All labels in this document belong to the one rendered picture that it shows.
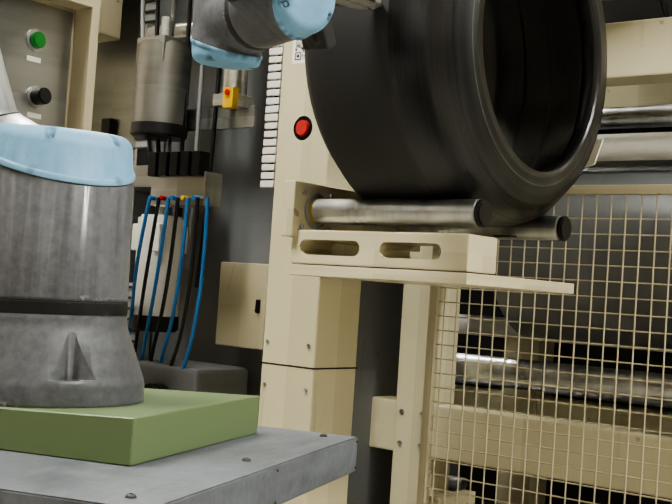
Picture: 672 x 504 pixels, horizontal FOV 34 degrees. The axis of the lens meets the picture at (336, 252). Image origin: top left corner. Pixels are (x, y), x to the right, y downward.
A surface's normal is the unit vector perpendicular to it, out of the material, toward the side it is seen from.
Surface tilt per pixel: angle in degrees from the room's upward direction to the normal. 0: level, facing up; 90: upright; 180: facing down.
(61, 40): 90
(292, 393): 90
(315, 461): 90
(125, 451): 90
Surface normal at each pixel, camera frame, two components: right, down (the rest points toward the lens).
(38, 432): -0.32, -0.05
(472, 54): 0.66, 0.07
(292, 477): 0.95, 0.05
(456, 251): -0.62, -0.07
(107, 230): 0.80, 0.00
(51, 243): 0.22, -0.04
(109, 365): 0.78, -0.33
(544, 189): 0.77, 0.22
